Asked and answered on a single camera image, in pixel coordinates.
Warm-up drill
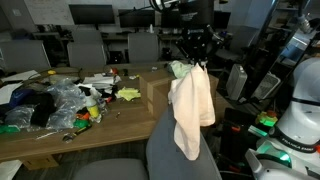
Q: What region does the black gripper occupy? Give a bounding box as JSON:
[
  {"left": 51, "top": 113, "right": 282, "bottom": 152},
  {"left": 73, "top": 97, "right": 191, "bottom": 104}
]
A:
[{"left": 176, "top": 25, "right": 220, "bottom": 65}]

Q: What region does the peach shirt with orange print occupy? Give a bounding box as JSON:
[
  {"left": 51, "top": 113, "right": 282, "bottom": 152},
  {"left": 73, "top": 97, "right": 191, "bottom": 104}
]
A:
[{"left": 168, "top": 64, "right": 215, "bottom": 161}]

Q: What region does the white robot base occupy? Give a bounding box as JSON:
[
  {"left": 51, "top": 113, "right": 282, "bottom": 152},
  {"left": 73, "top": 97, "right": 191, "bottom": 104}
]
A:
[{"left": 245, "top": 57, "right": 320, "bottom": 180}]

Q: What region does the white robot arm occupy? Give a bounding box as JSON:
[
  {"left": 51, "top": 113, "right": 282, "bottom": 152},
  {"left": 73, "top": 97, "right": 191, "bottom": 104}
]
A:
[{"left": 149, "top": 0, "right": 214, "bottom": 66}]

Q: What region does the grey office chair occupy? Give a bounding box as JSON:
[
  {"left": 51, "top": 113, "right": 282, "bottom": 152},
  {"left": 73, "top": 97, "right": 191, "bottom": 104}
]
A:
[
  {"left": 67, "top": 42, "right": 106, "bottom": 68},
  {"left": 128, "top": 33, "right": 159, "bottom": 63},
  {"left": 0, "top": 40, "right": 51, "bottom": 72}
]

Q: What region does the brown cardboard box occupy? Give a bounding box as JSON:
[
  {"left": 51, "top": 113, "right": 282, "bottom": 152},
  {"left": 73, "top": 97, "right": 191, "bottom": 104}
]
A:
[{"left": 139, "top": 69, "right": 218, "bottom": 119}]

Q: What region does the grey office chair backrest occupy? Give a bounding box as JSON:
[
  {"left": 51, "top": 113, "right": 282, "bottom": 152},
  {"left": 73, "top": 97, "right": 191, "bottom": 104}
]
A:
[{"left": 146, "top": 105, "right": 222, "bottom": 180}]

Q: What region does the light green towel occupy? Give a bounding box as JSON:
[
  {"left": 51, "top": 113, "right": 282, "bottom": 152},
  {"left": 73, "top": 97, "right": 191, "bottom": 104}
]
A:
[{"left": 169, "top": 61, "right": 193, "bottom": 79}]

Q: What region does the white space heater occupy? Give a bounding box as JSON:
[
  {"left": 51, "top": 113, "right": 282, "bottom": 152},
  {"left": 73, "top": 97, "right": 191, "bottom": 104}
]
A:
[{"left": 226, "top": 64, "right": 247, "bottom": 100}]

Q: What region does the black monitor right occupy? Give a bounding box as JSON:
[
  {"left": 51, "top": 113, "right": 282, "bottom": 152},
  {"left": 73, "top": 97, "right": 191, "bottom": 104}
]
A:
[{"left": 118, "top": 9, "right": 155, "bottom": 28}]

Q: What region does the black monitor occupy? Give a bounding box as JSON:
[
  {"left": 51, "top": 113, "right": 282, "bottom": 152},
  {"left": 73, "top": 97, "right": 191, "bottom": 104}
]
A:
[
  {"left": 118, "top": 9, "right": 155, "bottom": 28},
  {"left": 69, "top": 4, "right": 115, "bottom": 25}
]

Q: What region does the yellow cloth on table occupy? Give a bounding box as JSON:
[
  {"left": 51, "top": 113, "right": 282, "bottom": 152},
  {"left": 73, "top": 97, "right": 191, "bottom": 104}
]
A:
[{"left": 118, "top": 87, "right": 141, "bottom": 101}]

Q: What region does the stack of white papers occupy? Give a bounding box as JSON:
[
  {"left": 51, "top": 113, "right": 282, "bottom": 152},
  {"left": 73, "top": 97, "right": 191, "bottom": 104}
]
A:
[{"left": 83, "top": 76, "right": 114, "bottom": 89}]

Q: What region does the black monitor left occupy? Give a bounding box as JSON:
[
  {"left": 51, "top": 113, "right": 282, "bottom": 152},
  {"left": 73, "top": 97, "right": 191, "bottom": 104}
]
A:
[{"left": 69, "top": 4, "right": 115, "bottom": 25}]

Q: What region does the yellow white spray bottle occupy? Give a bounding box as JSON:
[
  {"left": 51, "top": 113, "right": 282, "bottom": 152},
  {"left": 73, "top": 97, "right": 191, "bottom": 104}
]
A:
[{"left": 85, "top": 92, "right": 100, "bottom": 118}]

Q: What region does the clear plastic bag pile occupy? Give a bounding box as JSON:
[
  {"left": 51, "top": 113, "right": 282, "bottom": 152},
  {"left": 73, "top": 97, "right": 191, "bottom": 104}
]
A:
[{"left": 4, "top": 78, "right": 84, "bottom": 131}]

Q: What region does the black clothing pile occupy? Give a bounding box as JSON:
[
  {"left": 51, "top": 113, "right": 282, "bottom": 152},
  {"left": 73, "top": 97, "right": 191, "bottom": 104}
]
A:
[{"left": 23, "top": 93, "right": 56, "bottom": 127}]

